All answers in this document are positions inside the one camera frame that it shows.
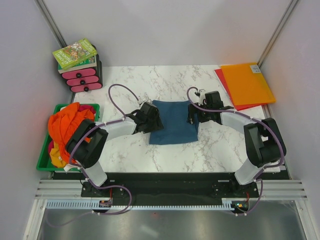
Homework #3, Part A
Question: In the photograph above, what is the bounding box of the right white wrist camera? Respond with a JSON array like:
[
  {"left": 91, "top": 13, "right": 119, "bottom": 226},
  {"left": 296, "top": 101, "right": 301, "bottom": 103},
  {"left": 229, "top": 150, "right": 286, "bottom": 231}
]
[{"left": 195, "top": 89, "right": 206, "bottom": 106}]

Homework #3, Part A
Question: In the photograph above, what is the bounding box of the grey slotted cable duct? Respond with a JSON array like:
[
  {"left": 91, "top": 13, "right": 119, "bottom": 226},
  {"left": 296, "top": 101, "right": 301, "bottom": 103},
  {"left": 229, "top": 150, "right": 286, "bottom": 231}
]
[{"left": 45, "top": 198, "right": 236, "bottom": 211}]

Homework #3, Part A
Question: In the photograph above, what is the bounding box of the black pink drawer organizer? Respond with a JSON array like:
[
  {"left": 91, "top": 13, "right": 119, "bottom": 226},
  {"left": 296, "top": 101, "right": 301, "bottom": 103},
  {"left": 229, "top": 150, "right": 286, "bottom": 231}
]
[{"left": 60, "top": 54, "right": 103, "bottom": 93}]

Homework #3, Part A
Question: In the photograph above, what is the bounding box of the light green book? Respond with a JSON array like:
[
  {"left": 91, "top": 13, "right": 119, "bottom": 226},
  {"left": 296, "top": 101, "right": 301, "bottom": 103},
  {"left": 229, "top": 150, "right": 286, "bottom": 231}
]
[{"left": 52, "top": 38, "right": 98, "bottom": 70}]

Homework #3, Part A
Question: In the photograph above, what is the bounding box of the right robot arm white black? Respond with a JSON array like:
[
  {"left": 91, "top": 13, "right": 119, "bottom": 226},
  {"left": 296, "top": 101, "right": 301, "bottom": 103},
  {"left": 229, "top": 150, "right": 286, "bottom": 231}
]
[{"left": 186, "top": 86, "right": 287, "bottom": 197}]

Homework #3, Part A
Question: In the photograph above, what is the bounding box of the yellow shirt in bin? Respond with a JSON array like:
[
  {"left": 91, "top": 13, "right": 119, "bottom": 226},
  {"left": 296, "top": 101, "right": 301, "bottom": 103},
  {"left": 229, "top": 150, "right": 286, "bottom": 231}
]
[{"left": 49, "top": 148, "right": 67, "bottom": 168}]

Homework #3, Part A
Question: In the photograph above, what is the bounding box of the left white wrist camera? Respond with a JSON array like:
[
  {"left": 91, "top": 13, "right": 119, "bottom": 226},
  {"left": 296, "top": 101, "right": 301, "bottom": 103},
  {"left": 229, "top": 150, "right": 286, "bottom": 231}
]
[{"left": 138, "top": 98, "right": 152, "bottom": 106}]

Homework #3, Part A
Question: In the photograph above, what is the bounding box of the red plastic folder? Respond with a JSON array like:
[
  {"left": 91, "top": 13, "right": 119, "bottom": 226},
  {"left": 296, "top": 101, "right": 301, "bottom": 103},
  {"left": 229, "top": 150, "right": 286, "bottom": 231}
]
[{"left": 214, "top": 68, "right": 263, "bottom": 111}]

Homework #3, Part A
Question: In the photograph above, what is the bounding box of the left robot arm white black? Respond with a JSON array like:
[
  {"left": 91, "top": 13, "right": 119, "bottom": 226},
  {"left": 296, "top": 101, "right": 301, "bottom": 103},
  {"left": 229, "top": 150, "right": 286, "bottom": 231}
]
[{"left": 65, "top": 102, "right": 164, "bottom": 197}]

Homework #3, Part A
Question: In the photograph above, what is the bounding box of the orange plastic folder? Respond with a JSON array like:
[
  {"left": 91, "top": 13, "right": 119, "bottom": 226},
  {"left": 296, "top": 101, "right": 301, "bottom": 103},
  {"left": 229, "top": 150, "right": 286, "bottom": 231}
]
[{"left": 221, "top": 62, "right": 276, "bottom": 106}]

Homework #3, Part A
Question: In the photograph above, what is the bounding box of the blue polo shirt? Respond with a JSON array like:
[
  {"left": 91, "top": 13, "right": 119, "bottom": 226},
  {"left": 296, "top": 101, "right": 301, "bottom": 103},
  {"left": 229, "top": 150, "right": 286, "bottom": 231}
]
[{"left": 149, "top": 100, "right": 199, "bottom": 145}]

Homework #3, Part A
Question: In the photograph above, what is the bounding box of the orange shirt in bin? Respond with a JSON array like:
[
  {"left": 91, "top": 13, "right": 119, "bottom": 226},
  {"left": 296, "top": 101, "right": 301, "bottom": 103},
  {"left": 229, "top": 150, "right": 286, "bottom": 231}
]
[{"left": 48, "top": 102, "right": 96, "bottom": 164}]

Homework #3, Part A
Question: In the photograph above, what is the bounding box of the dark green book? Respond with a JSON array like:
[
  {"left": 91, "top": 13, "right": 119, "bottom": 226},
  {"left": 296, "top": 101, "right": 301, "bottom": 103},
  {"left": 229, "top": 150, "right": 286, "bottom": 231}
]
[{"left": 58, "top": 55, "right": 97, "bottom": 74}]

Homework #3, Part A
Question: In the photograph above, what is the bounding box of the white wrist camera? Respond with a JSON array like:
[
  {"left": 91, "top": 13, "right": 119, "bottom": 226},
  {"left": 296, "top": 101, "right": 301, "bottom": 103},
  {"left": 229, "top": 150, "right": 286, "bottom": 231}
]
[
  {"left": 195, "top": 89, "right": 206, "bottom": 106},
  {"left": 138, "top": 98, "right": 152, "bottom": 106}
]

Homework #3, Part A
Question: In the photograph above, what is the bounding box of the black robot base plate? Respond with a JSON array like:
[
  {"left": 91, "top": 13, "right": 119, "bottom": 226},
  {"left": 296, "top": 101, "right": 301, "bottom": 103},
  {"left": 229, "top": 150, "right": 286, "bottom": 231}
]
[{"left": 81, "top": 173, "right": 259, "bottom": 205}]

